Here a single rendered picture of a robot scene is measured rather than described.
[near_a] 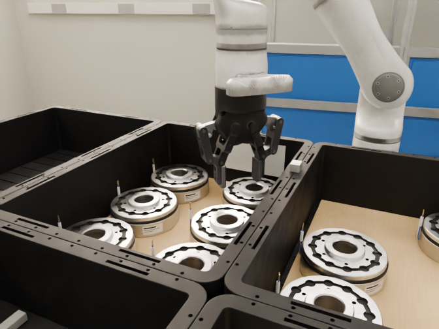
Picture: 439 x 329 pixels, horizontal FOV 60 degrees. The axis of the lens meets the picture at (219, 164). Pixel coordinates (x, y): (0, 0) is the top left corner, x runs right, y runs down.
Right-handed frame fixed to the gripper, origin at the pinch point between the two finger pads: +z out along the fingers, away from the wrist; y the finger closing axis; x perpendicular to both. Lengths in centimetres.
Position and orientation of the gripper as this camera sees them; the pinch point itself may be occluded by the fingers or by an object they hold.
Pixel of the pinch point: (239, 174)
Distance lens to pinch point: 59.9
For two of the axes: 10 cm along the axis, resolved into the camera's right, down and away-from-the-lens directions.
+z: 0.1, 9.2, 3.9
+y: -9.3, 1.4, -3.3
